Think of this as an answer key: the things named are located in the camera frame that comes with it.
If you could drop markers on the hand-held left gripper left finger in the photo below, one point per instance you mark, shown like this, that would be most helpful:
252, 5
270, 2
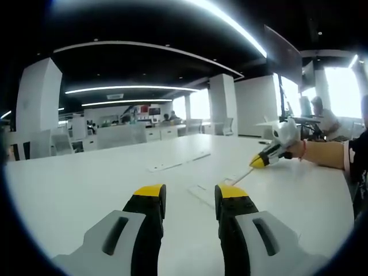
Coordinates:
120, 244

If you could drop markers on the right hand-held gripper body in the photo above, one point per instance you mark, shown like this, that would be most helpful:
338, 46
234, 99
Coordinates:
287, 133

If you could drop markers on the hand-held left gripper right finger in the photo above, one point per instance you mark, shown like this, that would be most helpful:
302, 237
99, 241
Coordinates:
253, 244

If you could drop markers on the white slotted socket holder plate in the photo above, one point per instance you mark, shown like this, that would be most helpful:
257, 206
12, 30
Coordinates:
201, 194

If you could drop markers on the long white socket holder cover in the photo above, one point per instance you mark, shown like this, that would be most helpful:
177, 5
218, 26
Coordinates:
178, 164

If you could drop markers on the person's right hand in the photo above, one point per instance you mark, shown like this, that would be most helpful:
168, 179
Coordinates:
296, 151

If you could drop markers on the black flat device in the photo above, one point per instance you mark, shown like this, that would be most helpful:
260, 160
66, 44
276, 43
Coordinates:
264, 142

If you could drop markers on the white side table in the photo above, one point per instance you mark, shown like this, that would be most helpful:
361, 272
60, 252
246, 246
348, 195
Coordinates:
267, 125

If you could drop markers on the black tripod stand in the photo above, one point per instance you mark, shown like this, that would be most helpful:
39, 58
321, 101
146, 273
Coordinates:
283, 100

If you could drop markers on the white mesh office chair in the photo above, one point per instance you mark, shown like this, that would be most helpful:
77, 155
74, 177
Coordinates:
227, 126
191, 128
61, 143
40, 143

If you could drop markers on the small hanging screen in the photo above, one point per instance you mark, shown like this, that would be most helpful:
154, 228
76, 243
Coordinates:
308, 72

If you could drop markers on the square white column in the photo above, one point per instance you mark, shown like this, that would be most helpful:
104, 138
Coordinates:
221, 103

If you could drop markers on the large dark hanging screen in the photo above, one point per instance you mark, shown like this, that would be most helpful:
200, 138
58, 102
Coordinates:
284, 54

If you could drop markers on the white ceiling light strip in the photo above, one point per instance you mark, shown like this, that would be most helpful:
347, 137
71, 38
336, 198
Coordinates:
129, 87
353, 61
129, 101
5, 115

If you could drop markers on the long bright ceiling light strip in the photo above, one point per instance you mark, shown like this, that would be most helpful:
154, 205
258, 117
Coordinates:
250, 37

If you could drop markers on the white low cabinet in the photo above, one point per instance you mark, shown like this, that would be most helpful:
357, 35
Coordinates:
161, 135

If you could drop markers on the grey mesh desk partition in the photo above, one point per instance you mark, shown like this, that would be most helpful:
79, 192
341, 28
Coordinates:
122, 137

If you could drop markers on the white floor cabinet box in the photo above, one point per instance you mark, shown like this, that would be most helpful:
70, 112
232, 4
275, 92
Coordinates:
79, 129

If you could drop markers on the ceiling air vent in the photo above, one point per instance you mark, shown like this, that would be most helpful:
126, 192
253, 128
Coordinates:
115, 96

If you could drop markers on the large white column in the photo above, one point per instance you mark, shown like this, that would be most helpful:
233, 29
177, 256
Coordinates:
37, 97

